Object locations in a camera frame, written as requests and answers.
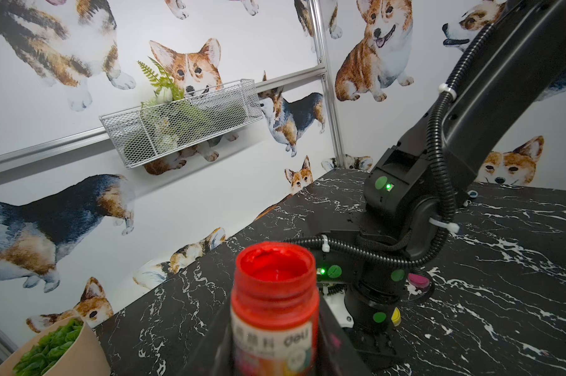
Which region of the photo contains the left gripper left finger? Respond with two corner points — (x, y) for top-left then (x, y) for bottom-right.
(176, 300), (238, 376)

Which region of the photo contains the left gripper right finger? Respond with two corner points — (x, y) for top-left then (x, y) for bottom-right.
(317, 298), (372, 376)

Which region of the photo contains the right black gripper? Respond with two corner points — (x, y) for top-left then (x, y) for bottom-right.
(311, 250), (436, 371)

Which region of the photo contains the red paint jar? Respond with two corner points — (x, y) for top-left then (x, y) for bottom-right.
(231, 242), (320, 375)

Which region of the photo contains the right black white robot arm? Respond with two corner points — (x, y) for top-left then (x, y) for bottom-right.
(296, 1), (566, 375)

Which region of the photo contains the yellow paint jar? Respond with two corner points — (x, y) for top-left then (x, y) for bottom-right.
(391, 307), (401, 327)

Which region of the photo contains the beige pot with green plant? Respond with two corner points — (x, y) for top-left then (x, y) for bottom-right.
(0, 317), (112, 375)

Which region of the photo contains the green fern plant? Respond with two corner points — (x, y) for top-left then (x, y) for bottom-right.
(137, 58), (184, 105)

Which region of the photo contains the white wire wall basket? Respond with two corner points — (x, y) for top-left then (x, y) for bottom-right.
(100, 78), (264, 169)

